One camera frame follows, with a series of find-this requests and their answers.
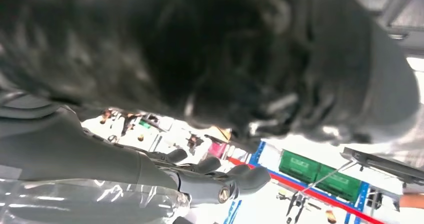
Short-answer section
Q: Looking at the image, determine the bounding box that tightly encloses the blue metal shelf rack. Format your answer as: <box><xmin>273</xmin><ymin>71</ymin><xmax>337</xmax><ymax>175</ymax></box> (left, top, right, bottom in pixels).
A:
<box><xmin>223</xmin><ymin>140</ymin><xmax>371</xmax><ymax>224</ymax></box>

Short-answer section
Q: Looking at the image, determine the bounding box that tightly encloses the green plastic bin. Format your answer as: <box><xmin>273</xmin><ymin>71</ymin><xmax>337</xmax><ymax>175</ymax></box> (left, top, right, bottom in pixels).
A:
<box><xmin>278</xmin><ymin>149</ymin><xmax>322</xmax><ymax>184</ymax></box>
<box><xmin>314</xmin><ymin>164</ymin><xmax>363</xmax><ymax>204</ymax></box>

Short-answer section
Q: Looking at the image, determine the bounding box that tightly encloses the grey laptop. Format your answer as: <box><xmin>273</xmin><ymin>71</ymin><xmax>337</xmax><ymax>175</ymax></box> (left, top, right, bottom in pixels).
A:
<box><xmin>340</xmin><ymin>146</ymin><xmax>424</xmax><ymax>186</ymax></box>

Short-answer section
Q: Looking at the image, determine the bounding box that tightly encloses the person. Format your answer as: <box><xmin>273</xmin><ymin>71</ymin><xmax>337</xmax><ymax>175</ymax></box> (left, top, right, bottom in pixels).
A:
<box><xmin>398</xmin><ymin>193</ymin><xmax>424</xmax><ymax>210</ymax></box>

